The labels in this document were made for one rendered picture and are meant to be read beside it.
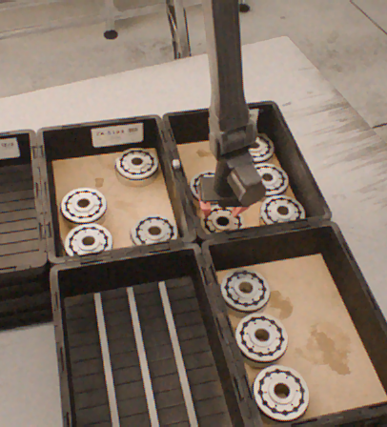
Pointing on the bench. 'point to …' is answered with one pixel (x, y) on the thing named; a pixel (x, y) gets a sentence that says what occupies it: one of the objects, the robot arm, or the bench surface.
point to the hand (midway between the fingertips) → (219, 214)
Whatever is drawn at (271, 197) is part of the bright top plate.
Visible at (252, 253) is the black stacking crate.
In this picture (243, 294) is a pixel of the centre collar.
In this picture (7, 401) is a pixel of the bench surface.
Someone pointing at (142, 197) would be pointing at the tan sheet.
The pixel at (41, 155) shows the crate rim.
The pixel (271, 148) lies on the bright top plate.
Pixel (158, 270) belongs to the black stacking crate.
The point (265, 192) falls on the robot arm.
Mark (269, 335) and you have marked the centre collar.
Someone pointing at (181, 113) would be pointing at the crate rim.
